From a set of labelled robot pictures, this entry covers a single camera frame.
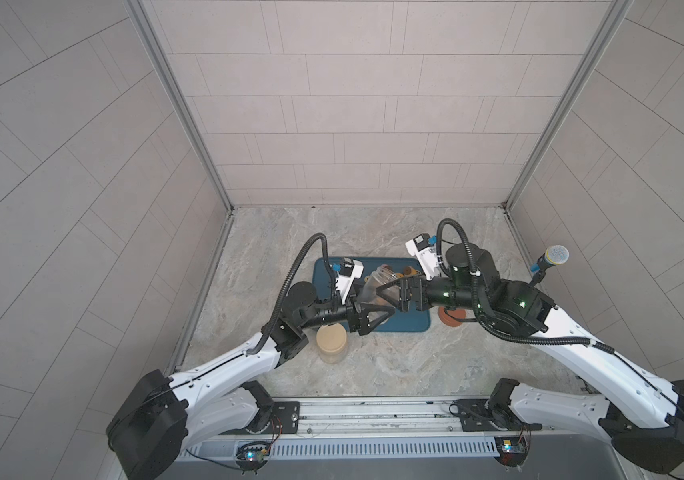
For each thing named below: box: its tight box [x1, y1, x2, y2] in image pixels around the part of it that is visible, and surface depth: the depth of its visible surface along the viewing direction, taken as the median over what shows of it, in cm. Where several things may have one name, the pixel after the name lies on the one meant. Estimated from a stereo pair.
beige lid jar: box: [316, 322, 348, 364], surface depth 75 cm
